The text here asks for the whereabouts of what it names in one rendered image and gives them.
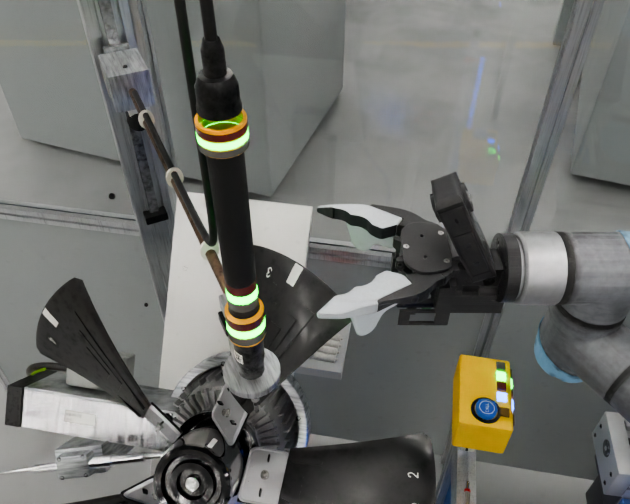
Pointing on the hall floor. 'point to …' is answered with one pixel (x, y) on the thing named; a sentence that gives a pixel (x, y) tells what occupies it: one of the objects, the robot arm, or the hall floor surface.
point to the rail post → (444, 478)
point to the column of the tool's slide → (90, 12)
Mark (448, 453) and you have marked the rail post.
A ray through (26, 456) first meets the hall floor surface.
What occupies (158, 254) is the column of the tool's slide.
